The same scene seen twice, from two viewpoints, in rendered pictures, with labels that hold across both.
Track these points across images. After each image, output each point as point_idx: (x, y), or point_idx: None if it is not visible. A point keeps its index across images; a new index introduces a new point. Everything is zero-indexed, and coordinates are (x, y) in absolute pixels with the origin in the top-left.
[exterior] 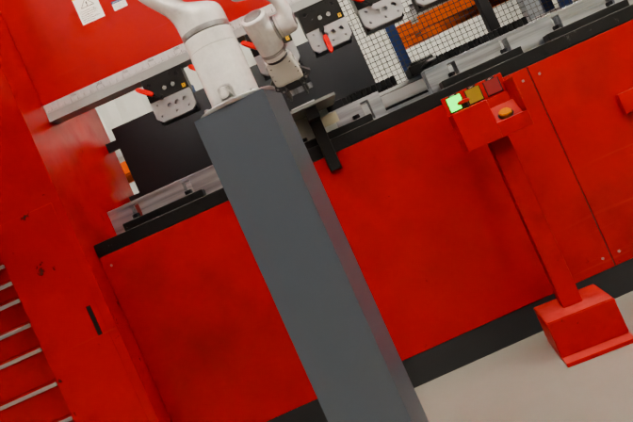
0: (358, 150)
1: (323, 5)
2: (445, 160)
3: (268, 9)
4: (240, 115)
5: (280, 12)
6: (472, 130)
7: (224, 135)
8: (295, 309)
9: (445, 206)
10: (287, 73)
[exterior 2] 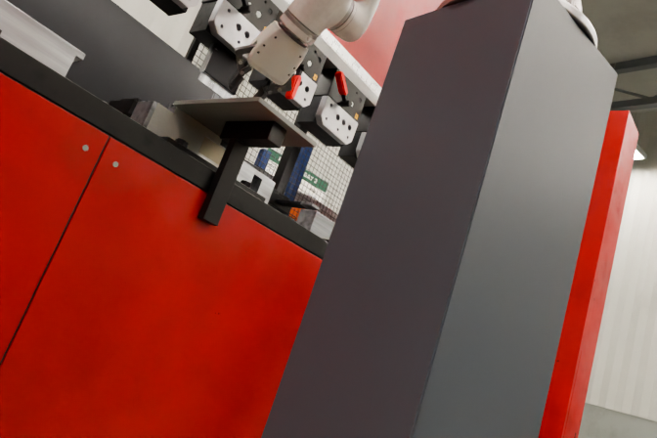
0: (240, 226)
1: (313, 51)
2: (290, 326)
3: None
4: (584, 65)
5: (368, 8)
6: None
7: (553, 56)
8: None
9: (250, 381)
10: (279, 64)
